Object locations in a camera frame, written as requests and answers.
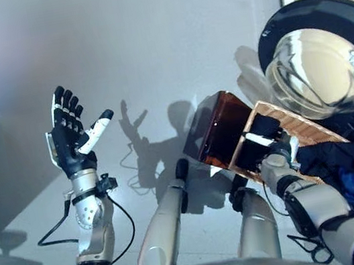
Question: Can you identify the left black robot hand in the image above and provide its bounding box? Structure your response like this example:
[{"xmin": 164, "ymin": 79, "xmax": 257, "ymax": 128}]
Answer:
[{"xmin": 37, "ymin": 78, "xmax": 123, "ymax": 183}]

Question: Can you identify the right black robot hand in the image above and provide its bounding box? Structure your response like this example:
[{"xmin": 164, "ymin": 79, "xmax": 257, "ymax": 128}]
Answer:
[{"xmin": 241, "ymin": 122, "xmax": 304, "ymax": 178}]

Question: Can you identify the black garment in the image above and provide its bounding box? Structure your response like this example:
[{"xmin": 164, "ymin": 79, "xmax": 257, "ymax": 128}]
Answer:
[
  {"xmin": 296, "ymin": 135, "xmax": 354, "ymax": 230},
  {"xmin": 229, "ymin": 114, "xmax": 290, "ymax": 177}
]

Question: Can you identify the brown wicker laundry basket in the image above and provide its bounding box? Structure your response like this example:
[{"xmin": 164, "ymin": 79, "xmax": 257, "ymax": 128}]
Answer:
[{"xmin": 219, "ymin": 87, "xmax": 354, "ymax": 199}]

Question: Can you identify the dark brown wooden stool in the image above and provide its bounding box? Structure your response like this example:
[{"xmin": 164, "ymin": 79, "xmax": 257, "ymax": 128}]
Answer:
[{"xmin": 174, "ymin": 86, "xmax": 261, "ymax": 176}]

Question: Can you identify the round glass washer door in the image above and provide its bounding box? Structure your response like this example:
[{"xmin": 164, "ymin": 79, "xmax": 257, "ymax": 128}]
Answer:
[{"xmin": 249, "ymin": 0, "xmax": 354, "ymax": 129}]

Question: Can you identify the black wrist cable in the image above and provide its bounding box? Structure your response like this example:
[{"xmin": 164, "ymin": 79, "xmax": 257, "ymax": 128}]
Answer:
[{"xmin": 30, "ymin": 181, "xmax": 141, "ymax": 265}]

